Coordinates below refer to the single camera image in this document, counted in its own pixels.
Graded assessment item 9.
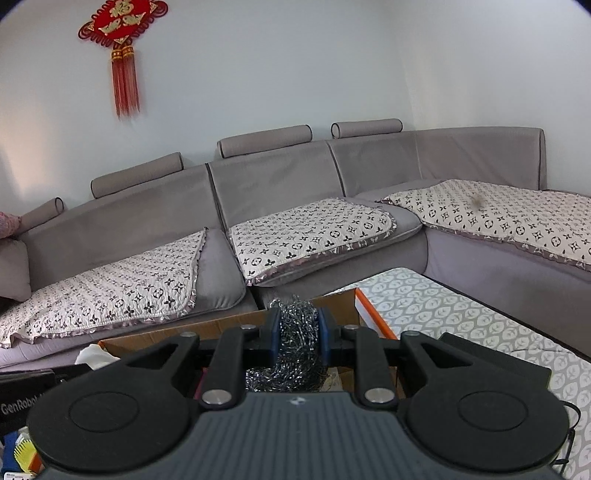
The black cable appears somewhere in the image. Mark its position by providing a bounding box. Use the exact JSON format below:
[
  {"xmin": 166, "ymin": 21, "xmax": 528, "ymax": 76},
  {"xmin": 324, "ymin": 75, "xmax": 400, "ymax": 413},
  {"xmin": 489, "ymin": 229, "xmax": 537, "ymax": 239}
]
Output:
[{"xmin": 553, "ymin": 401, "xmax": 583, "ymax": 477}]

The leaf patterned cloth desktop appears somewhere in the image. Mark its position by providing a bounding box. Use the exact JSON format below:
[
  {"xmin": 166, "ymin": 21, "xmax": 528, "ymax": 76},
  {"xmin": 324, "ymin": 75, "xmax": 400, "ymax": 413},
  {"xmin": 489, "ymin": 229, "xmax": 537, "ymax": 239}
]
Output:
[{"xmin": 323, "ymin": 267, "xmax": 591, "ymax": 480}]

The small patterned quilted seat cover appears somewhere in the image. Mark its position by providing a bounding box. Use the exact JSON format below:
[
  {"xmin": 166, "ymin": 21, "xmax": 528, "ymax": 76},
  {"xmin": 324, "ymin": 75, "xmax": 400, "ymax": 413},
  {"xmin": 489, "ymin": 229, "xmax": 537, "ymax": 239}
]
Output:
[{"xmin": 228, "ymin": 198, "xmax": 398, "ymax": 285}]

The grey sofa headrest roll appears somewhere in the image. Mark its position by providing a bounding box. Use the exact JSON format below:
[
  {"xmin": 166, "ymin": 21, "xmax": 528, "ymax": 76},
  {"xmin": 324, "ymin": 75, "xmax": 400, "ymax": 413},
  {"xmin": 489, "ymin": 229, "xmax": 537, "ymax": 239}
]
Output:
[
  {"xmin": 330, "ymin": 119, "xmax": 404, "ymax": 140},
  {"xmin": 17, "ymin": 198, "xmax": 66, "ymax": 232},
  {"xmin": 217, "ymin": 124, "xmax": 314, "ymax": 160},
  {"xmin": 90, "ymin": 153, "xmax": 185, "ymax": 199}
]

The pink patterned pillow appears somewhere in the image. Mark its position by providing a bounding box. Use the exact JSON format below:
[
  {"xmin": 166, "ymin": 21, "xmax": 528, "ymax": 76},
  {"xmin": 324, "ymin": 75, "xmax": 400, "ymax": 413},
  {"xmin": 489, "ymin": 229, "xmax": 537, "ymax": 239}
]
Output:
[{"xmin": 0, "ymin": 211, "xmax": 24, "ymax": 240}]

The grey square cushion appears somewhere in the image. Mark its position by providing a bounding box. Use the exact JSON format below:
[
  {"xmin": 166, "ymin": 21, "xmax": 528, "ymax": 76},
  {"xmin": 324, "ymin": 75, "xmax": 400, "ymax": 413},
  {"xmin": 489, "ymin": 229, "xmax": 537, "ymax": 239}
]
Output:
[{"xmin": 0, "ymin": 237, "xmax": 33, "ymax": 304}]

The large patterned quilted seat cover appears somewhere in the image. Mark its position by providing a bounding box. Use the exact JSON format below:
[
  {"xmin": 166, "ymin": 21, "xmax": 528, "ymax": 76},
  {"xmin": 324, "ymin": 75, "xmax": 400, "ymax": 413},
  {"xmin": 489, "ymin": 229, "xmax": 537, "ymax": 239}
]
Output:
[{"xmin": 0, "ymin": 227, "xmax": 209, "ymax": 350}]

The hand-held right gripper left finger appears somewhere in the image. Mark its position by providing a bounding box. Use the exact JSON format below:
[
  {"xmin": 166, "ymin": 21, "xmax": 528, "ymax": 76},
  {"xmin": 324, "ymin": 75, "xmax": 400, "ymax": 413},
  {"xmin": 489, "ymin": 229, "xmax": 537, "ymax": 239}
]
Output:
[{"xmin": 124, "ymin": 307, "xmax": 282, "ymax": 411}]

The long patterned quilted seat cover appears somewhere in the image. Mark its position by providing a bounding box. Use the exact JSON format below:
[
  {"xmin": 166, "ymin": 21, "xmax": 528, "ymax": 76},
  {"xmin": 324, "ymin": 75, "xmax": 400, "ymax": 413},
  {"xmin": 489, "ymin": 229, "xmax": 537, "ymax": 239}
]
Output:
[{"xmin": 376, "ymin": 179, "xmax": 591, "ymax": 274}]

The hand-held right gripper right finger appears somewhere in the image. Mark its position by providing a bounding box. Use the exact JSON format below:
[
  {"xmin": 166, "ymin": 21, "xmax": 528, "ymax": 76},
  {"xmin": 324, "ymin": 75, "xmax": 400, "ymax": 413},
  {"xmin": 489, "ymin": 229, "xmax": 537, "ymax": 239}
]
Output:
[{"xmin": 318, "ymin": 308, "xmax": 477, "ymax": 409}]

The steel wool scourer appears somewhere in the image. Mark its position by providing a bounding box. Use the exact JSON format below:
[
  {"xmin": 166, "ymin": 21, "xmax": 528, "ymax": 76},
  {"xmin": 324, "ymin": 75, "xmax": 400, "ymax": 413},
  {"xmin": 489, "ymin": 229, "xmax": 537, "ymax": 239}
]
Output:
[{"xmin": 245, "ymin": 298, "xmax": 334, "ymax": 396}]

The white tissue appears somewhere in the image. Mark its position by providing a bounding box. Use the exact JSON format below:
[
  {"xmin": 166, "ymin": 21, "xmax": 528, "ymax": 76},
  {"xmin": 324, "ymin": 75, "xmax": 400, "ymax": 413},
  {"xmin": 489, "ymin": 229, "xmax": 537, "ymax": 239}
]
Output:
[{"xmin": 74, "ymin": 344, "xmax": 117, "ymax": 373}]

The orange cardboard box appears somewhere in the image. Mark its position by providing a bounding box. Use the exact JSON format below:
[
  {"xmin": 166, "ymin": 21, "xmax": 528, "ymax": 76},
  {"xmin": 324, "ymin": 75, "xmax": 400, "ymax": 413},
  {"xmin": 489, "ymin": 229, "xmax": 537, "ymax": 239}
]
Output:
[{"xmin": 98, "ymin": 288, "xmax": 400, "ymax": 398}]

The yellow comb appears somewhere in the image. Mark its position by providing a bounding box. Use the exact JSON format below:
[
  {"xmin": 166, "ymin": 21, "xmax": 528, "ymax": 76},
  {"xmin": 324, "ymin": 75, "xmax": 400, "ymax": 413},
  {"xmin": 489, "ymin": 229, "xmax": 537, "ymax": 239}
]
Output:
[{"xmin": 13, "ymin": 438, "xmax": 41, "ymax": 476}]

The grey sectional sofa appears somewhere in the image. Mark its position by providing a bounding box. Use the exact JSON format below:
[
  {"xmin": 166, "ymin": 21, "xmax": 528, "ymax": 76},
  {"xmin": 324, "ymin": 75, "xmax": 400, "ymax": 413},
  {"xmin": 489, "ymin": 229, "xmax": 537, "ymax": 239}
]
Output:
[{"xmin": 0, "ymin": 119, "xmax": 591, "ymax": 371}]

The red knot wall ornament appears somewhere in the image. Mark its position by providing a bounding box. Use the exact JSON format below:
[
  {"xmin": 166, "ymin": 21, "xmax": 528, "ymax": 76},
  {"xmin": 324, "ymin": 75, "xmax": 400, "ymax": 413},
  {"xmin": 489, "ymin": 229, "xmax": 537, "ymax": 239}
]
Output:
[{"xmin": 77, "ymin": 0, "xmax": 170, "ymax": 121}]

